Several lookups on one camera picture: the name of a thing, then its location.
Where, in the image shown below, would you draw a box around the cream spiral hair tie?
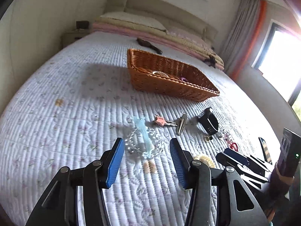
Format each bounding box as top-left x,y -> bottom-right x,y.
193,154 -> 215,169

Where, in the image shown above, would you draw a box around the black wristwatch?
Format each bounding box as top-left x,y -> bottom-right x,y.
198,107 -> 219,135

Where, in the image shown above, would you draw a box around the pink star hair clip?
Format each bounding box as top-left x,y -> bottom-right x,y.
155,116 -> 178,127

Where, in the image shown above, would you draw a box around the clear bead bracelet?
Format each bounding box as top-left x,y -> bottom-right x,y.
124,126 -> 165,159

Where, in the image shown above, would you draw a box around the light blue hair clip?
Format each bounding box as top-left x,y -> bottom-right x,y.
133,116 -> 153,159

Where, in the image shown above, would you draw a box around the striped hair clip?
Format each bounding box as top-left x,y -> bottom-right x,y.
258,137 -> 272,164

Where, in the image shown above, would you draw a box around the silver snap hair clip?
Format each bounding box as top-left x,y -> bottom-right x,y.
176,114 -> 187,136

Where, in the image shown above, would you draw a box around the white quilted bedspread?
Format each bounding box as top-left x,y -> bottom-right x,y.
1,32 -> 280,225

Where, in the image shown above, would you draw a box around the black hair clip on quilts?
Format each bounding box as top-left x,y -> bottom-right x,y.
204,55 -> 216,68

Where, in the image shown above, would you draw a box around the window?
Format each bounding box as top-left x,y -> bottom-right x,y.
253,21 -> 300,117

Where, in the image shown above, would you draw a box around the brown wicker basket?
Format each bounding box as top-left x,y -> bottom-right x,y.
127,49 -> 220,102

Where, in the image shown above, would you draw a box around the pink pillow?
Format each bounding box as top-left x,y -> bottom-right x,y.
166,27 -> 211,48

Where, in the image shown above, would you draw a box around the grey curtain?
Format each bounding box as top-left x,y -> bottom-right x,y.
219,0 -> 260,75

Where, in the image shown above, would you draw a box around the orange curtain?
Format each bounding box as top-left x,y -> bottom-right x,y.
230,0 -> 267,82

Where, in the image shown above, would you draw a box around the dark brown hairbrush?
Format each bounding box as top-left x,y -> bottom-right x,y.
136,38 -> 163,55

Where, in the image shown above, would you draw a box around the folded beige pink quilts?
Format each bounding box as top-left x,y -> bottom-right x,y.
92,17 -> 224,70

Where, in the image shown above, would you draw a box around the beige nightstand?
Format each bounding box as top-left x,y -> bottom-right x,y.
62,29 -> 90,48

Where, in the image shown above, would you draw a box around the white floral pillow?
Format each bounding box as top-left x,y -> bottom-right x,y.
96,12 -> 167,32

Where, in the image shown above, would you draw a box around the dark box on nightstand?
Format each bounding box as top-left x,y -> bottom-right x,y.
75,21 -> 90,30

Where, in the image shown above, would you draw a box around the beige upholstered headboard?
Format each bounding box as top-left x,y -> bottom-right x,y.
104,0 -> 217,46

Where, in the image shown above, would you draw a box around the black camera device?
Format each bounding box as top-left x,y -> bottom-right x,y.
277,128 -> 301,177

